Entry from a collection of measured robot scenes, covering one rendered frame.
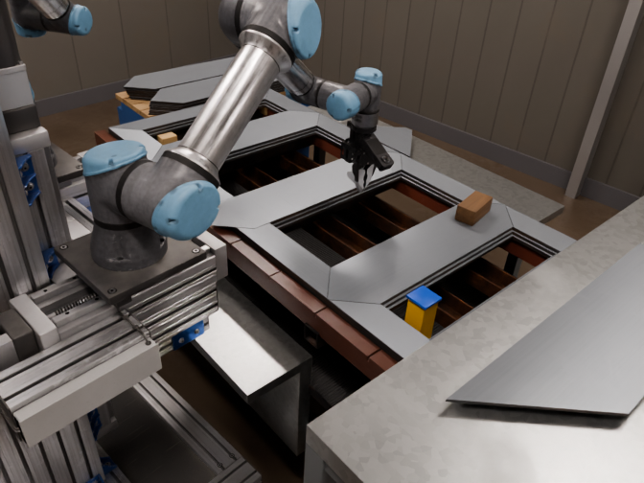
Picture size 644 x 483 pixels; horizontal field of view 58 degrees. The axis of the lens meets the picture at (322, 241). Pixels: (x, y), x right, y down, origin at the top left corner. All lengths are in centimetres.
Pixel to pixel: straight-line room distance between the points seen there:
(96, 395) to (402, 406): 55
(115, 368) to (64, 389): 9
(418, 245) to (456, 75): 268
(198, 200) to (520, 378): 61
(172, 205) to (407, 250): 78
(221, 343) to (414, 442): 76
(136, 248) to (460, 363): 64
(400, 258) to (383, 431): 75
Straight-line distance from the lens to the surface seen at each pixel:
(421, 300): 137
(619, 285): 126
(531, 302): 117
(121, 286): 116
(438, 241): 165
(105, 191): 111
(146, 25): 500
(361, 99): 153
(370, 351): 131
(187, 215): 102
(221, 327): 157
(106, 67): 490
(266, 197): 178
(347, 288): 144
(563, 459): 94
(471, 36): 409
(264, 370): 146
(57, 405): 112
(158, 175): 105
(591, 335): 111
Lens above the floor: 175
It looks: 35 degrees down
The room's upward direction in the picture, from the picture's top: 3 degrees clockwise
